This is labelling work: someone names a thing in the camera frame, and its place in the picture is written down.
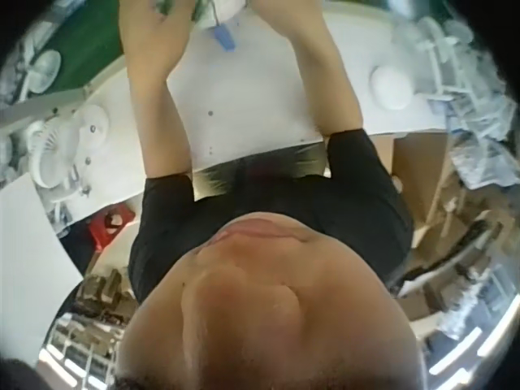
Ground person's left hand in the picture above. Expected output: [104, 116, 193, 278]
[118, 0, 193, 59]

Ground shelf of dark goods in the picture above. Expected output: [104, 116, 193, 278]
[48, 264, 137, 379]

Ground red plastic stool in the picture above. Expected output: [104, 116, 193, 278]
[86, 206, 137, 250]

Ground white flat board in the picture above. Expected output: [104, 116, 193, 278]
[0, 173, 85, 361]

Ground white desk fan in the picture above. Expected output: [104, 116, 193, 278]
[24, 118, 97, 214]

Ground white round disc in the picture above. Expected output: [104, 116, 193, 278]
[368, 63, 416, 113]

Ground person's legs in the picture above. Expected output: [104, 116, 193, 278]
[192, 140, 328, 202]

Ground heap of white fans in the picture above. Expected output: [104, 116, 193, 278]
[0, 17, 63, 111]

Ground pile of white fan stands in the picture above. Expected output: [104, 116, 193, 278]
[392, 14, 496, 102]

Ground white round fan base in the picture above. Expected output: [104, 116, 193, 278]
[74, 103, 111, 144]

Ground white fan part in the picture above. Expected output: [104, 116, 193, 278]
[190, 0, 251, 30]

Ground blue cable connector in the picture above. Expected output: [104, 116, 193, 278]
[212, 23, 238, 53]

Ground brown cardboard box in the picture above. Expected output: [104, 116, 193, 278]
[390, 133, 460, 249]

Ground person's right hand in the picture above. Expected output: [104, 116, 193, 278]
[248, 0, 327, 42]

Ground green mat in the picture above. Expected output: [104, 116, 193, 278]
[47, 0, 127, 93]

